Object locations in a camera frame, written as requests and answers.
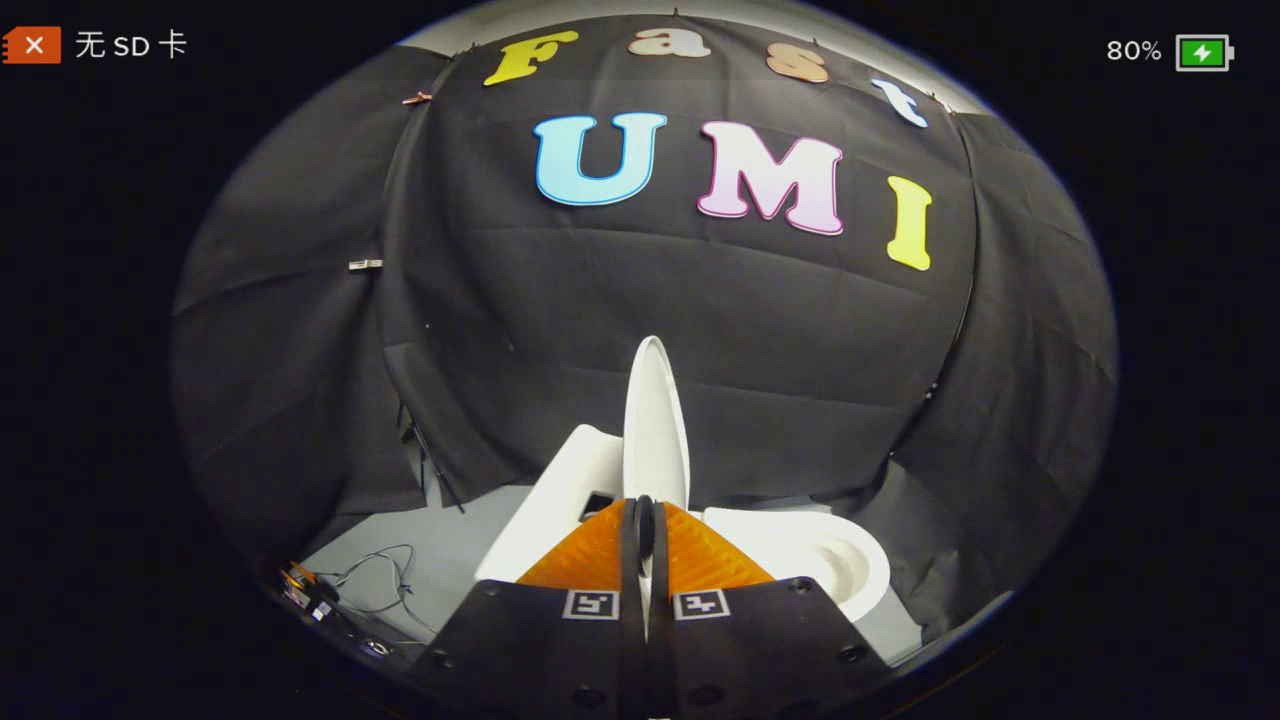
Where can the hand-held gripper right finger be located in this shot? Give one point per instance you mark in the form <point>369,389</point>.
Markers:
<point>662,620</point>

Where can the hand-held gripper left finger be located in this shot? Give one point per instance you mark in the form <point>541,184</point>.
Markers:
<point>630,600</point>

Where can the white toilet lid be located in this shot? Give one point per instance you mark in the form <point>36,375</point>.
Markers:
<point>655,430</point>

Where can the white toilet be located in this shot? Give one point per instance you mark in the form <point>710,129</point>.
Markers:
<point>810,555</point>

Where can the thin black stand leg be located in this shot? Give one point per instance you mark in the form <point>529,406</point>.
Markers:
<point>440,475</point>

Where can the black backdrop cloth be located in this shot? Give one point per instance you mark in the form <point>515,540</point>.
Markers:
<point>700,330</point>

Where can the white cloth clip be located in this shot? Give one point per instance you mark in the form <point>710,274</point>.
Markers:
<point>365,265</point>

